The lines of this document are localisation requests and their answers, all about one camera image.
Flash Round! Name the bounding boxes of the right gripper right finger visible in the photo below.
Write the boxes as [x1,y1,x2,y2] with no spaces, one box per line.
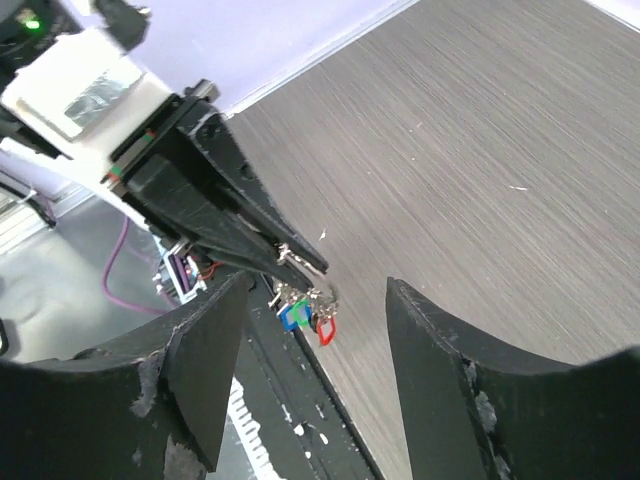
[386,278,639,480]

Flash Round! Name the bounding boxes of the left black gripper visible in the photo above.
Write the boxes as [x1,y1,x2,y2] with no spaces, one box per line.
[101,89,328,291]

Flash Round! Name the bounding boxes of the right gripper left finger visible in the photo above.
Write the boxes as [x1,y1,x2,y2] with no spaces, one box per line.
[1,273,248,480]

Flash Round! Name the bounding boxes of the keyring with tagged keys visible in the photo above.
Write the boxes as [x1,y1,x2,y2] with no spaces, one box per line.
[268,243,338,347]

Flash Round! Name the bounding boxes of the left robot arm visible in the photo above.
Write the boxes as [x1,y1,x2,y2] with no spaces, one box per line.
[1,1,328,293]

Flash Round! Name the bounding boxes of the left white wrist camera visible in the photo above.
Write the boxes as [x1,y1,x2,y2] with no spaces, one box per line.
[1,27,173,178]

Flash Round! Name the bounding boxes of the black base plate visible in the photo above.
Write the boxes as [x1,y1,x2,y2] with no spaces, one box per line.
[235,274,382,480]

